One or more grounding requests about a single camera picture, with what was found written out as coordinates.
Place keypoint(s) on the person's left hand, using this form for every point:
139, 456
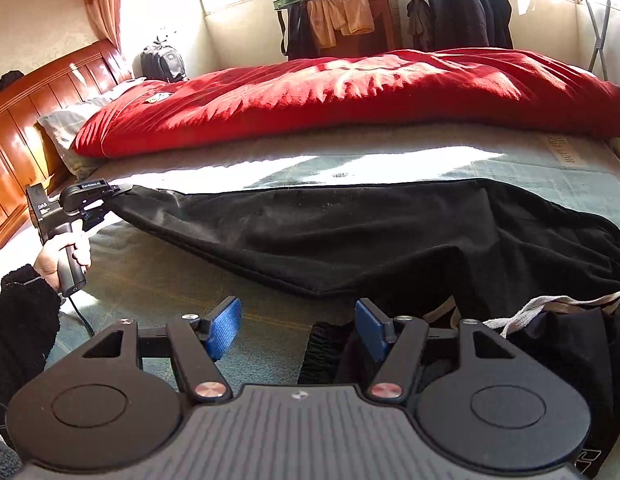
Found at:
47, 262

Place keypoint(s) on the wooden headboard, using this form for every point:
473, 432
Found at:
19, 125

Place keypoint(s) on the dark hanging jacket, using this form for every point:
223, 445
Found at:
495, 10

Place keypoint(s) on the orange hanging cloth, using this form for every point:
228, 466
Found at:
357, 12
322, 22

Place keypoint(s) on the metal clothes rack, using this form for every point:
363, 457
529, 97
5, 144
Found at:
596, 27

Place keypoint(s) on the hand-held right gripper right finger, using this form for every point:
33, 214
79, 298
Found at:
370, 330

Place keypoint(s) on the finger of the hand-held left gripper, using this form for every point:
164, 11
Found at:
118, 191
97, 216

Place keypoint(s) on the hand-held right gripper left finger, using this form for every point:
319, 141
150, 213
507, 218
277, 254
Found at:
224, 327

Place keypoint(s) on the person's left forearm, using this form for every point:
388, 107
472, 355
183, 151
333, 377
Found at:
19, 320

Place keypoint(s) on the red quilt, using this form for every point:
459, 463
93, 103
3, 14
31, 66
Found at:
340, 90

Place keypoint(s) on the black pants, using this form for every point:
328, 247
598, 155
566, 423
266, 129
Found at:
340, 240

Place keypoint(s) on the bed with green plaid sheet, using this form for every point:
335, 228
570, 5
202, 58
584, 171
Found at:
189, 285

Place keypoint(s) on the grey pillow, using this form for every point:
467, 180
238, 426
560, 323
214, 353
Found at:
69, 125

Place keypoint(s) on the black jacket with badge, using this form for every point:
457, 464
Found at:
457, 0

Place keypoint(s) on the grey backpack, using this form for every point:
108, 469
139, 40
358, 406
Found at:
159, 62

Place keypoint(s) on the wooden cabinet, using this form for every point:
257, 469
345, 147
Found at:
387, 20

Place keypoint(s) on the olive hanging cloth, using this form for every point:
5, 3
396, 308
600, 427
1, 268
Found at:
417, 17

